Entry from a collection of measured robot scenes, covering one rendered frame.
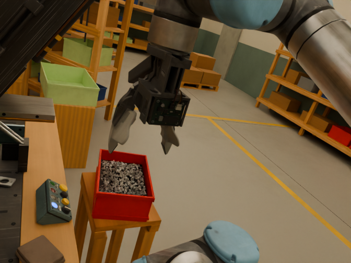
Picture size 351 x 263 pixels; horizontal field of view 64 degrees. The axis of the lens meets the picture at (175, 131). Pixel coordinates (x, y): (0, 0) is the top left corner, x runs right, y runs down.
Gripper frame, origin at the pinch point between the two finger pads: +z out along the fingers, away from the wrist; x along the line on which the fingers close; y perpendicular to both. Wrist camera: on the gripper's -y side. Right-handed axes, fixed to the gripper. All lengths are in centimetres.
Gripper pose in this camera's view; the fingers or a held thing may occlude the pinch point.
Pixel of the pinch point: (138, 148)
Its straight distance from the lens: 55.0
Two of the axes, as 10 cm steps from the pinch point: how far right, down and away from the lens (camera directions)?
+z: -2.7, 8.9, 3.8
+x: 8.7, 0.5, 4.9
